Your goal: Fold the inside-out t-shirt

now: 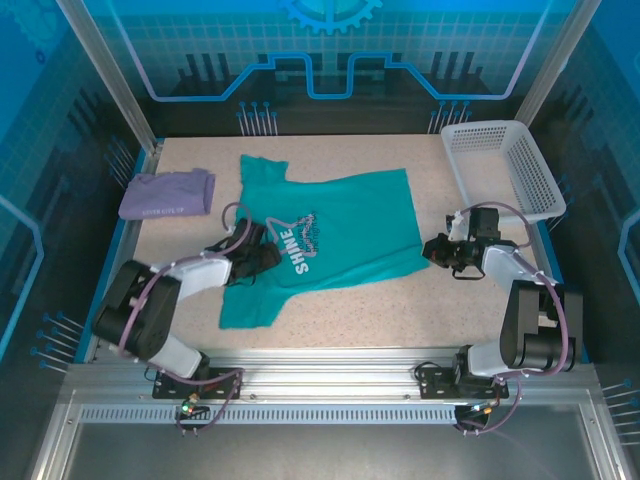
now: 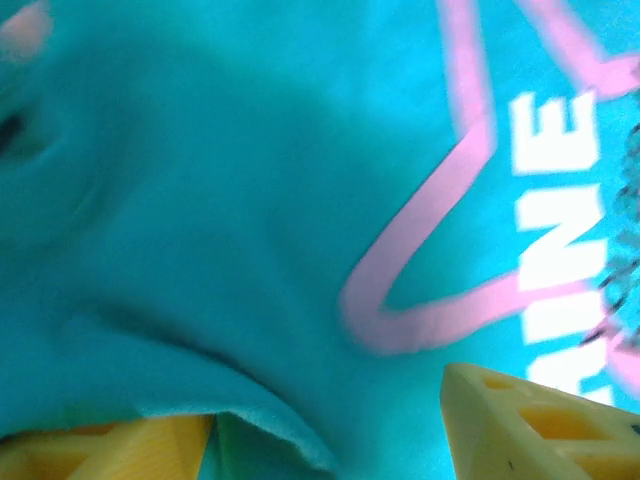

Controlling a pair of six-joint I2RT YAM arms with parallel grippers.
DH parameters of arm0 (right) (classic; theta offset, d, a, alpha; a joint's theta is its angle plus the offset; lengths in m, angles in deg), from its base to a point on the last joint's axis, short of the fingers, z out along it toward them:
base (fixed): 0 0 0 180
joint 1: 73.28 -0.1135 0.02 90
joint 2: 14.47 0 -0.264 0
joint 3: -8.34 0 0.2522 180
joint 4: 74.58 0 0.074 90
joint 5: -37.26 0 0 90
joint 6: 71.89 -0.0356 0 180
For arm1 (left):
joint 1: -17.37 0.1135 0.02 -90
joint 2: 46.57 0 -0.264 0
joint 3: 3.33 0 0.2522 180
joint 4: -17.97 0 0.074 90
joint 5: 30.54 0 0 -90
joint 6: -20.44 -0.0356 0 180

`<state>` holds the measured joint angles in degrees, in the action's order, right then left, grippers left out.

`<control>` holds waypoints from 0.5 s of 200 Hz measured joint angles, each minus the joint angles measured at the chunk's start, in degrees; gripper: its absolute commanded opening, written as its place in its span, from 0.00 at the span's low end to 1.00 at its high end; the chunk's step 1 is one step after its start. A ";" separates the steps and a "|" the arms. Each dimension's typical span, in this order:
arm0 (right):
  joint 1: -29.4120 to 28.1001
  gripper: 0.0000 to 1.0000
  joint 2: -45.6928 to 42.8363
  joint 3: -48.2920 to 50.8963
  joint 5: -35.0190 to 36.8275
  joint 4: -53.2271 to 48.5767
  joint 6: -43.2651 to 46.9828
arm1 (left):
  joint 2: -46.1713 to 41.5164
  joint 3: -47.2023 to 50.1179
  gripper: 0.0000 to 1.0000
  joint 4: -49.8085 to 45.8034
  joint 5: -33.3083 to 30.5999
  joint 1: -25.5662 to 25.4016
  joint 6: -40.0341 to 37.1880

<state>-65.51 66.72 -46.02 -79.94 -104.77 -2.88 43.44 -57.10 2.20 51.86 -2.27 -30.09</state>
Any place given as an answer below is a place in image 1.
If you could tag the aluminium frame post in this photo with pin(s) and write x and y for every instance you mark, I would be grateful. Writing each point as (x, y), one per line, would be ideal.
(107, 75)
(558, 60)

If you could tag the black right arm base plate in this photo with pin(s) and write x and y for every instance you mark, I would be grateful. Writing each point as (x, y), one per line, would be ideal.
(435, 382)

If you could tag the aluminium front rail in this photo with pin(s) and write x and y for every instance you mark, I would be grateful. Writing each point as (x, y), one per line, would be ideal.
(325, 375)

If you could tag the black connector with green light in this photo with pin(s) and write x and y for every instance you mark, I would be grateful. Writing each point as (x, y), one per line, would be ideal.
(189, 410)

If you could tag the black connector with orange light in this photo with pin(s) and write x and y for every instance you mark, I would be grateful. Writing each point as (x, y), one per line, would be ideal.
(477, 410)

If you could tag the folded lavender t-shirt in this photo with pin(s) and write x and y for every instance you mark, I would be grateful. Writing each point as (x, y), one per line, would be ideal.
(165, 195)

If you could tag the white perforated plastic basket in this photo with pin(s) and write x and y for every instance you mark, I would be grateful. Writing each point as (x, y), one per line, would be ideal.
(535, 170)

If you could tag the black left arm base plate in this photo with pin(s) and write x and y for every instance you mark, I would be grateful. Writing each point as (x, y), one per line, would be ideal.
(225, 382)

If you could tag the teal t-shirt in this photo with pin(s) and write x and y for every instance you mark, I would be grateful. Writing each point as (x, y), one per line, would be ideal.
(360, 225)

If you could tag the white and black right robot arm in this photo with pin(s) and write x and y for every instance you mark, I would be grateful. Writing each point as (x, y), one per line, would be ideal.
(505, 265)

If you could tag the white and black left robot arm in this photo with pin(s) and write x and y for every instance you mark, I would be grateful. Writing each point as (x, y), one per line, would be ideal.
(205, 272)

